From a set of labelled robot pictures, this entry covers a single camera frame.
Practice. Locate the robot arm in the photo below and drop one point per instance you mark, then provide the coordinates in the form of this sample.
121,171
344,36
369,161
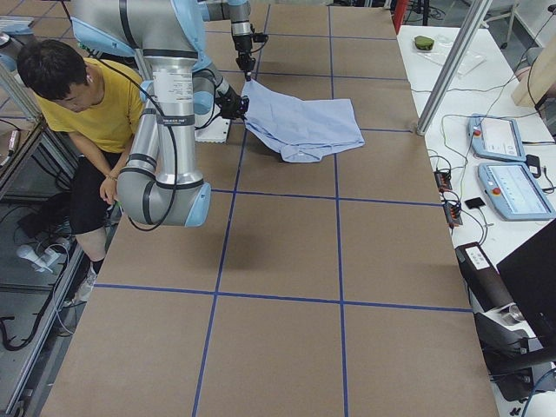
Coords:
236,11
160,183

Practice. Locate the light blue striped shirt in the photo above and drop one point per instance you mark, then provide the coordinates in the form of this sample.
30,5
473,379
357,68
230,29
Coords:
300,131

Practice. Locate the lower blue teach pendant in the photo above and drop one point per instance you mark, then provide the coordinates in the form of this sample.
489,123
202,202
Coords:
513,192

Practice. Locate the person in yellow shirt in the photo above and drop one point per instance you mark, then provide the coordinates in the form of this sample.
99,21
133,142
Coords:
98,106

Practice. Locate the black phone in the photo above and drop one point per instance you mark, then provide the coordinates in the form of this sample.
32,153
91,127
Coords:
474,203

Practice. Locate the black monitor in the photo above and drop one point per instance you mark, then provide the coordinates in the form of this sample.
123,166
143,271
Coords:
528,274

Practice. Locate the upper blue teach pendant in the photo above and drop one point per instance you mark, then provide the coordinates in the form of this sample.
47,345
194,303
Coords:
495,138

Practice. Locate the green cloth pouch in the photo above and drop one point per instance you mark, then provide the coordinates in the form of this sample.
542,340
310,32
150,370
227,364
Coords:
424,43

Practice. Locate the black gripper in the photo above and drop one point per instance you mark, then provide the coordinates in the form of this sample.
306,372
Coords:
228,101
241,45

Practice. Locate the blue teach pendant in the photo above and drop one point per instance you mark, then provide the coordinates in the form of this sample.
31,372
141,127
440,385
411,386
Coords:
513,192
495,138

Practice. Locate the aluminium frame post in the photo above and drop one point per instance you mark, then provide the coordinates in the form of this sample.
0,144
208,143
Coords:
468,29

